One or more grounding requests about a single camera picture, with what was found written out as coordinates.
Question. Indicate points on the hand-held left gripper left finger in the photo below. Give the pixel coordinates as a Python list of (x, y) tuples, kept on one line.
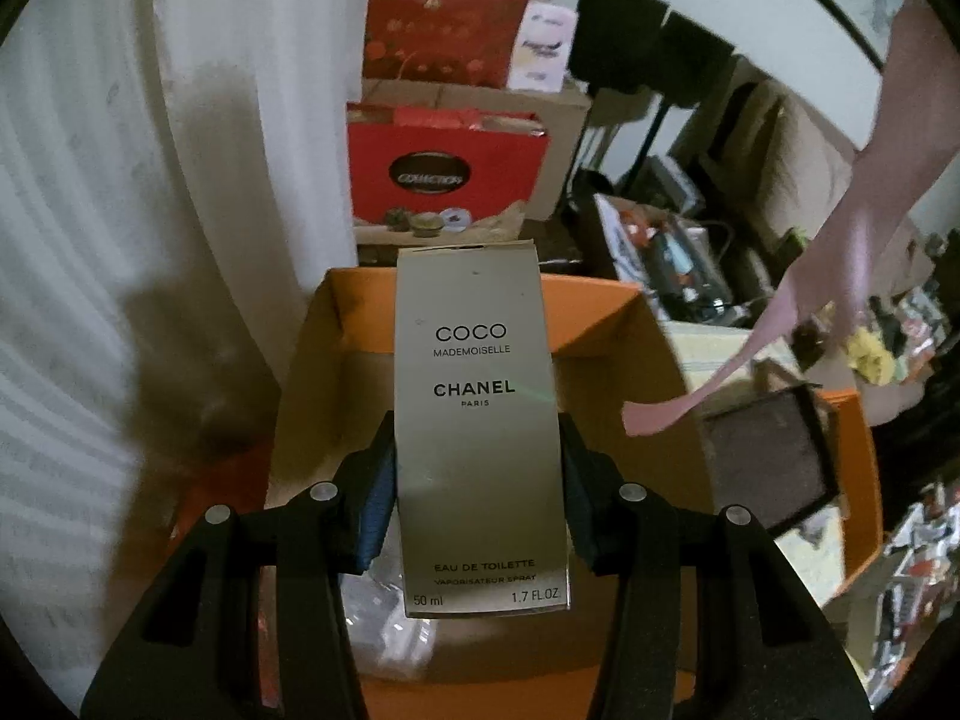
[(375, 510)]

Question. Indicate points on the red patterned gift bag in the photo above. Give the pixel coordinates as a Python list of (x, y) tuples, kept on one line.
[(442, 22)]

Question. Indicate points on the red bag with oval label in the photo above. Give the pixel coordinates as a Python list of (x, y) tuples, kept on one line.
[(495, 157)]

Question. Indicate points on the small white box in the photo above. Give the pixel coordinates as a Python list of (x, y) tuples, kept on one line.
[(544, 45)]

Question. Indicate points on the brown sofa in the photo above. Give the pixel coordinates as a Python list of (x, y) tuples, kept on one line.
[(810, 150)]

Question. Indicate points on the pink satin ribbon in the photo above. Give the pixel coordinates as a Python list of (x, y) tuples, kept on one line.
[(840, 255)]

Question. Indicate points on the black shallow tray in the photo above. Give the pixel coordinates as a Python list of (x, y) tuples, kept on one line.
[(765, 457)]

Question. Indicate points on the orange cardboard box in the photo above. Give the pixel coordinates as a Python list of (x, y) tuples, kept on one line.
[(600, 322)]

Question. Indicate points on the clear plastic bag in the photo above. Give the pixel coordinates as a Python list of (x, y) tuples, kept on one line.
[(382, 607)]

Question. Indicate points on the large brown cardboard box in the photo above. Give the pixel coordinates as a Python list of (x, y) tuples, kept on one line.
[(562, 157)]

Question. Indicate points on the orange plastic basket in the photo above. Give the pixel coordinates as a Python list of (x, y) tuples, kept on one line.
[(859, 465)]

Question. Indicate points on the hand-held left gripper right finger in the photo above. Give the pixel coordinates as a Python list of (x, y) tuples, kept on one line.
[(581, 517)]

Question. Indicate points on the black speaker on stand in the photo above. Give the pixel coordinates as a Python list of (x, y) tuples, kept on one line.
[(619, 22), (697, 60)]

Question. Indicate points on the white curtain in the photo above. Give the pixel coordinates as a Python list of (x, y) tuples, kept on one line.
[(90, 240)]

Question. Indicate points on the white printed box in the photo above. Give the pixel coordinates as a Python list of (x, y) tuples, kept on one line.
[(622, 240)]

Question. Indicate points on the pile of assorted packets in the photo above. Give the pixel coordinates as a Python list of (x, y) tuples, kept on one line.
[(922, 322)]

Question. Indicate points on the cream perfume box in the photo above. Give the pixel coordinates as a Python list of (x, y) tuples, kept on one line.
[(480, 360)]

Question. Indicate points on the yellow plush toy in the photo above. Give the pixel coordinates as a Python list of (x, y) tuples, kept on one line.
[(870, 356)]

